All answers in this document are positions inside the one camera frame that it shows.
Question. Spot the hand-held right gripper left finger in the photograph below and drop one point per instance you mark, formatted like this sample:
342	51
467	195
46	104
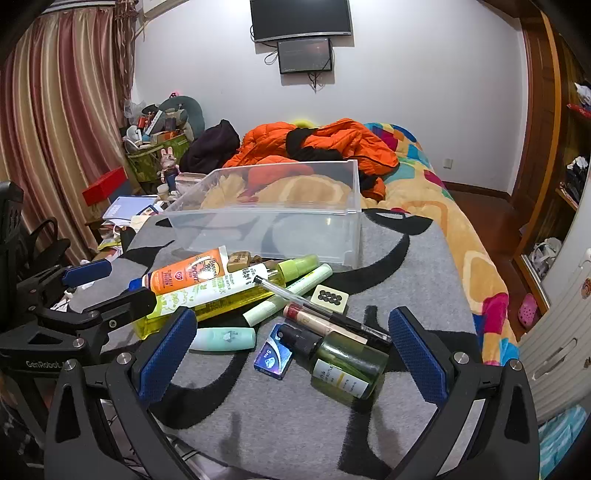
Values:
168	353

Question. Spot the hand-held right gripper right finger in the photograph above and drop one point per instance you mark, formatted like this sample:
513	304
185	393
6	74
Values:
418	355

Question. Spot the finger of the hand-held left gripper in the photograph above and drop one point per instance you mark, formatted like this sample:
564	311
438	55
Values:
87	272
131	304

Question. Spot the dark green spray bottle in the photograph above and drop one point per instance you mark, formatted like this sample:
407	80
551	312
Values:
351	364

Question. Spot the white green lotion tube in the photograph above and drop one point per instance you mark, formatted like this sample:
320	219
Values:
207	293

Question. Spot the beige concealer tube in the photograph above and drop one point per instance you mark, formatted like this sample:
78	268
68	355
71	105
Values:
318	324

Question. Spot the light green stick tube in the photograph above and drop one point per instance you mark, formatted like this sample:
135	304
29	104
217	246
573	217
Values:
314	278

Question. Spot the makeup brush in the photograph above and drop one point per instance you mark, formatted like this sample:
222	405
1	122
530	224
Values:
286	291

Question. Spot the yellow spray bottle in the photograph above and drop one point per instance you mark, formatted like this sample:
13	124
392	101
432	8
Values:
295	267

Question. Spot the clear plastic bin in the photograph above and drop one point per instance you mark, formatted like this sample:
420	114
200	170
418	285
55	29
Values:
277	230

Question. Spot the pile of papers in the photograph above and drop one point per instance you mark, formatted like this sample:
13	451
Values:
115	233

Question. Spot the mint green tube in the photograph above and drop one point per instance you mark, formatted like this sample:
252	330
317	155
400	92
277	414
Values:
224	338

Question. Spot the orange sunscreen tube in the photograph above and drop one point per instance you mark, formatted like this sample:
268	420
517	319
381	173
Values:
184	274

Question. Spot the blue notebook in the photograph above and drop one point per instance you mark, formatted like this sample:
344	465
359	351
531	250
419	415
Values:
124	205

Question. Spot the red box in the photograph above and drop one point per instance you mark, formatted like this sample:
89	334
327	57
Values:
104	184

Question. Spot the small blue box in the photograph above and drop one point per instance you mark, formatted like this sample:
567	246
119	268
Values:
273	355

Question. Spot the bamboo mahjong tile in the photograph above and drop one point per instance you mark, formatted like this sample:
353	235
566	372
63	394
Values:
238	261

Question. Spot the pink slipper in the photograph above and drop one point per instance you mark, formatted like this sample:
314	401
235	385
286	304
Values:
527	310

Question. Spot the colourful yellow blanket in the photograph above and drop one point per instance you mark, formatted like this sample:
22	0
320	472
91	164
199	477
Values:
461	240

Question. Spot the green storage basket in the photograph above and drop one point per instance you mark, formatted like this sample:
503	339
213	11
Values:
147	164

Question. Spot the small brown nut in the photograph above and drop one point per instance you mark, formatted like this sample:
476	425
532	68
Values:
256	261

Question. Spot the plush rabbit toy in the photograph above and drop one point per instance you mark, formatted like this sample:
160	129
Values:
167	159

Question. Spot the white ribbed suitcase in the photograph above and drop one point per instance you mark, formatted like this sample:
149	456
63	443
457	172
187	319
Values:
554	323

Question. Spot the striped curtain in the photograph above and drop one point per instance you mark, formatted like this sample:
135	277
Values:
55	115

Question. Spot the white shoes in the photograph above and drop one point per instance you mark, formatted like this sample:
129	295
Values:
547	251

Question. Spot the pale blue white cloth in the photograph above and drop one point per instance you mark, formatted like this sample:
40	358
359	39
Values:
565	438

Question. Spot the dark purple clothing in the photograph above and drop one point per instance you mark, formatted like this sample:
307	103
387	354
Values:
212	143

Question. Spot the teal neck pillow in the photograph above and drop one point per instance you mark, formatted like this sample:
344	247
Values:
187	107

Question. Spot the orange puffer jacket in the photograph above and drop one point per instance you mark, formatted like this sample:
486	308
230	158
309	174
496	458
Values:
332	143

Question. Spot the folded dark clothes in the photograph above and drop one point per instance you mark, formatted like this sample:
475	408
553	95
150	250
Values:
578	175

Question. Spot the yellow pillow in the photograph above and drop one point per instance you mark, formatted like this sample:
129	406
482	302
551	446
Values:
304	122

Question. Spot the wooden wardrobe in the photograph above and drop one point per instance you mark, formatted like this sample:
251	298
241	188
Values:
549	115

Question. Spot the small wall monitor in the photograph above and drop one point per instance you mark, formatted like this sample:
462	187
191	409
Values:
304	55

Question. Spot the black wall television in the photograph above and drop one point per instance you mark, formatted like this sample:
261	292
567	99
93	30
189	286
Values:
300	18

